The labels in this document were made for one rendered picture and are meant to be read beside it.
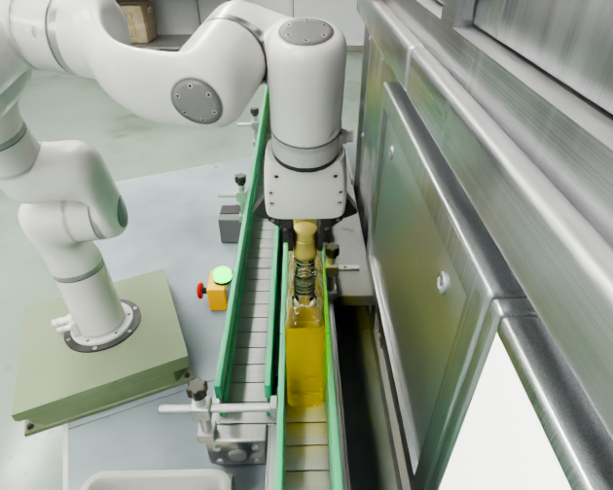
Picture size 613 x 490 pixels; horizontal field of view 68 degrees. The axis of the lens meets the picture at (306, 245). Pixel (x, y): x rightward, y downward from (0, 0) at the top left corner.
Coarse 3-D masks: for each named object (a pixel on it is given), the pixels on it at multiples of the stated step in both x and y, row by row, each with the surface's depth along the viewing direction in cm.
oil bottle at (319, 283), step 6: (294, 270) 68; (318, 270) 68; (288, 276) 68; (318, 276) 67; (288, 282) 67; (318, 282) 66; (288, 288) 67; (318, 288) 66; (288, 294) 66; (318, 294) 66
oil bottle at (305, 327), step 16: (288, 304) 63; (320, 304) 63; (288, 320) 62; (304, 320) 61; (320, 320) 62; (288, 336) 63; (304, 336) 63; (320, 336) 63; (288, 352) 65; (304, 352) 65; (320, 352) 65; (288, 368) 67; (304, 368) 67; (320, 368) 67; (288, 384) 70; (304, 384) 69; (320, 384) 70; (288, 400) 72; (304, 400) 72; (320, 400) 72
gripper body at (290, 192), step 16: (272, 160) 50; (336, 160) 50; (272, 176) 51; (288, 176) 51; (304, 176) 51; (320, 176) 51; (336, 176) 51; (272, 192) 54; (288, 192) 53; (304, 192) 53; (320, 192) 53; (336, 192) 53; (272, 208) 55; (288, 208) 55; (304, 208) 55; (320, 208) 55; (336, 208) 56
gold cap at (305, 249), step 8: (304, 224) 63; (312, 224) 63; (296, 232) 61; (304, 232) 61; (312, 232) 61; (296, 240) 62; (304, 240) 61; (312, 240) 62; (296, 248) 63; (304, 248) 62; (312, 248) 63; (296, 256) 64; (304, 256) 63; (312, 256) 63
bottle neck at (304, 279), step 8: (296, 272) 60; (304, 272) 61; (312, 272) 60; (296, 280) 59; (304, 280) 59; (312, 280) 59; (296, 288) 60; (304, 288) 59; (312, 288) 60; (296, 296) 61; (304, 296) 60; (312, 296) 61; (304, 304) 61
